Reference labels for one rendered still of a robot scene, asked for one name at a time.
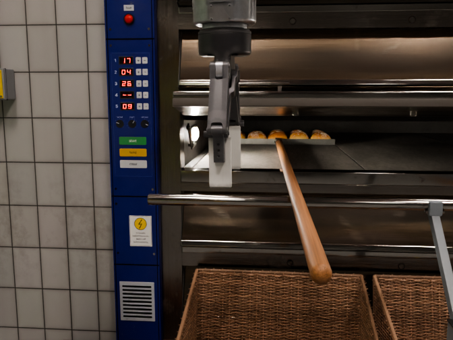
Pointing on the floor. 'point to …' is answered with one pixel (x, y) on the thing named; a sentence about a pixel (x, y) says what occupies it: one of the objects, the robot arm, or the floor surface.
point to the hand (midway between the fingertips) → (226, 170)
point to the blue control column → (127, 329)
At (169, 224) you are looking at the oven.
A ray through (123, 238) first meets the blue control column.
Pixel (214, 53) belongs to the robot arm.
